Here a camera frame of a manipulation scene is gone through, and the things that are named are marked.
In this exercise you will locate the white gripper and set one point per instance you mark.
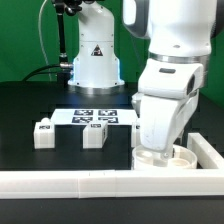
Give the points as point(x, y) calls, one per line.
point(167, 97)

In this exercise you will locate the white round stool seat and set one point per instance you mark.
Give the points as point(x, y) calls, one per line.
point(145, 160)

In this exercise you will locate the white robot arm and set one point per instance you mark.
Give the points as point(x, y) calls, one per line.
point(179, 33)

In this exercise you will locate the white L-shaped fence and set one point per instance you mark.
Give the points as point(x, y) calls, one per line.
point(207, 180)

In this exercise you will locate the white marker sheet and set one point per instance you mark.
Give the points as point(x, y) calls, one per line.
point(84, 116)

